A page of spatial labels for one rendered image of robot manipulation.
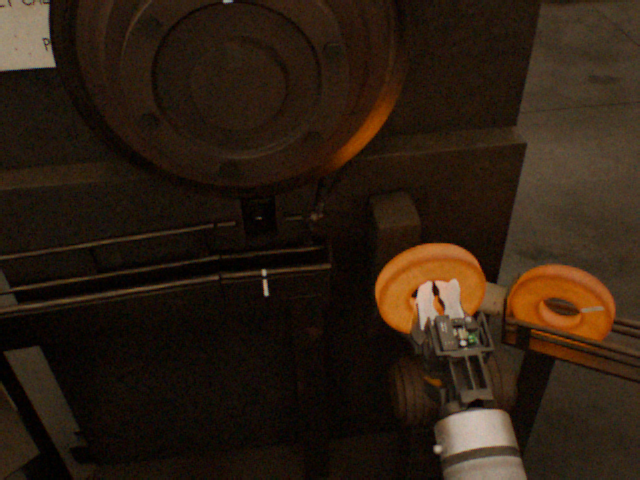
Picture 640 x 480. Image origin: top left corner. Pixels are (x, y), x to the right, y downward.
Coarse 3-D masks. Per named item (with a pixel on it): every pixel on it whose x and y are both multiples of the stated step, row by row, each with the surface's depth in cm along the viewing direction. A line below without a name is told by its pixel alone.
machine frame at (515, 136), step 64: (448, 0) 98; (512, 0) 99; (448, 64) 105; (512, 64) 106; (0, 128) 104; (64, 128) 105; (384, 128) 112; (448, 128) 113; (512, 128) 114; (0, 192) 106; (64, 192) 107; (128, 192) 108; (384, 192) 114; (448, 192) 116; (512, 192) 117; (64, 256) 116; (128, 256) 118; (192, 256) 119; (320, 256) 123; (256, 320) 133; (64, 384) 139; (128, 384) 142; (192, 384) 144; (256, 384) 147; (384, 384) 152; (128, 448) 158; (192, 448) 161
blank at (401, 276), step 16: (400, 256) 87; (416, 256) 86; (432, 256) 85; (448, 256) 85; (464, 256) 86; (384, 272) 88; (400, 272) 86; (416, 272) 86; (432, 272) 86; (448, 272) 87; (464, 272) 87; (480, 272) 87; (384, 288) 87; (400, 288) 88; (416, 288) 88; (464, 288) 89; (480, 288) 89; (384, 304) 89; (400, 304) 90; (464, 304) 91; (480, 304) 92; (384, 320) 91; (400, 320) 92
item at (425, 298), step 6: (432, 282) 88; (420, 288) 88; (426, 288) 84; (420, 294) 87; (426, 294) 84; (432, 294) 87; (420, 300) 87; (426, 300) 84; (432, 300) 87; (420, 306) 86; (426, 306) 85; (432, 306) 86; (420, 312) 86; (426, 312) 85; (432, 312) 86; (420, 318) 85; (426, 318) 85; (432, 318) 83
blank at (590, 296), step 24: (552, 264) 101; (528, 288) 102; (552, 288) 100; (576, 288) 98; (600, 288) 98; (528, 312) 105; (552, 312) 107; (600, 312) 98; (552, 336) 106; (600, 336) 101
